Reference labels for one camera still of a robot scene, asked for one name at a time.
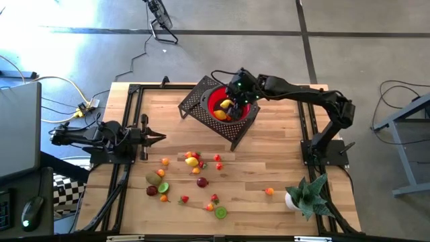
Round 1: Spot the silver aluminium bar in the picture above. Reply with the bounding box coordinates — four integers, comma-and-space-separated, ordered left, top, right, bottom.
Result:
107, 235, 145, 241
294, 236, 333, 242

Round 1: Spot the red collapsible colander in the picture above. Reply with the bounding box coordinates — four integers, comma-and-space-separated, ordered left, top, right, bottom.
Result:
200, 85, 253, 126

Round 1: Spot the power strip with yellow plug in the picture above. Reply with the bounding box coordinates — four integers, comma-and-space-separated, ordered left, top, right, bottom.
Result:
72, 97, 101, 118

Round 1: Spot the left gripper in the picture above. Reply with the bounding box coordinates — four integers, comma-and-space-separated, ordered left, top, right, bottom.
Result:
129, 113, 167, 161

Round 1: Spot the black perforated metal shelf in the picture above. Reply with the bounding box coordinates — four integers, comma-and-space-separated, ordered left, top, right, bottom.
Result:
177, 75, 261, 152

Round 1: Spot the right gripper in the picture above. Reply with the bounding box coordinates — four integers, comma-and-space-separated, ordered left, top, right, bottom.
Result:
225, 68, 261, 121

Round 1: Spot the black keyboard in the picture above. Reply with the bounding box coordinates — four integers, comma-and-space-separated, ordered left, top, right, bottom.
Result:
0, 190, 15, 233

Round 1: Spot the black floor cable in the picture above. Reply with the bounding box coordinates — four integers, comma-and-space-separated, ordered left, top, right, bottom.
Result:
369, 79, 430, 146

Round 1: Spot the snake plant in white pot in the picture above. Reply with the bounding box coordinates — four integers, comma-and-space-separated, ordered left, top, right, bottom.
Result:
284, 173, 336, 222

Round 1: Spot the black white checkered cloth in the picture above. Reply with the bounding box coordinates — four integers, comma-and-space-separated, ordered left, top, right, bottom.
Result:
52, 173, 89, 216

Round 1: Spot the black computer mouse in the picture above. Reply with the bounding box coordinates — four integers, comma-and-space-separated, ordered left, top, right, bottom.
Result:
20, 196, 45, 233

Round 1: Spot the black fan cable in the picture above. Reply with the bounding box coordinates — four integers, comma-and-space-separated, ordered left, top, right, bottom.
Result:
92, 3, 151, 100

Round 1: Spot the grey metal table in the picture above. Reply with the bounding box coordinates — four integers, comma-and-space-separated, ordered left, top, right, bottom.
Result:
371, 92, 430, 198

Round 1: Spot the black floor fan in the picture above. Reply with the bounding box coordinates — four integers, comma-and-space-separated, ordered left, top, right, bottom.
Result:
142, 0, 179, 45

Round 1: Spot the black aluminium table frame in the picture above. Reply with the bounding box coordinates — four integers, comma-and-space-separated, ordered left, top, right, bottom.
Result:
75, 75, 362, 236

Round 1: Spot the dark grey side desk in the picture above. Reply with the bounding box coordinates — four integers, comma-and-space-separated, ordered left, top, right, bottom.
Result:
0, 166, 55, 240

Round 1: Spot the grey laptop lid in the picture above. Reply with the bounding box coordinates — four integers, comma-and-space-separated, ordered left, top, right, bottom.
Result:
0, 81, 42, 179

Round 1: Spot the cream power cable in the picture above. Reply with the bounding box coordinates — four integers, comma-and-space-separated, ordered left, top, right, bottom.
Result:
0, 53, 91, 124

